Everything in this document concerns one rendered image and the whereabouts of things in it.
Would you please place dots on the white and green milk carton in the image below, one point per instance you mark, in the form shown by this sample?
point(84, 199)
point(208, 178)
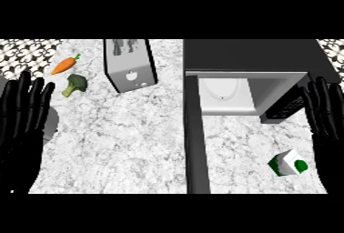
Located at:
point(288, 164)

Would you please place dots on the orange carrot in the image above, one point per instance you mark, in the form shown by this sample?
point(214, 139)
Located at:
point(64, 65)

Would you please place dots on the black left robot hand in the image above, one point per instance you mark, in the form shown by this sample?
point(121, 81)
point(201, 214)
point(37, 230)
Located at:
point(19, 127)

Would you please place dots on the grey round object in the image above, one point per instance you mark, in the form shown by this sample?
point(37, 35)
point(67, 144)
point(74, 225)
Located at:
point(50, 124)

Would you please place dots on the dark grey microwave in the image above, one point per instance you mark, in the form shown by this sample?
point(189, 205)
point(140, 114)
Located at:
point(260, 79)

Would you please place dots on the dark grey microwave door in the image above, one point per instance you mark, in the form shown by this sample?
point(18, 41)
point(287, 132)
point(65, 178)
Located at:
point(197, 136)

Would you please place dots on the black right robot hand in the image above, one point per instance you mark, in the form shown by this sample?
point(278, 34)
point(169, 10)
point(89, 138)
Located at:
point(329, 133)

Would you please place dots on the green broccoli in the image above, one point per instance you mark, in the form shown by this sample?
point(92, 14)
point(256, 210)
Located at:
point(76, 84)

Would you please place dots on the silver toaster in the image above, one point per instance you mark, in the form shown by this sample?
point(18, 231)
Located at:
point(130, 65)

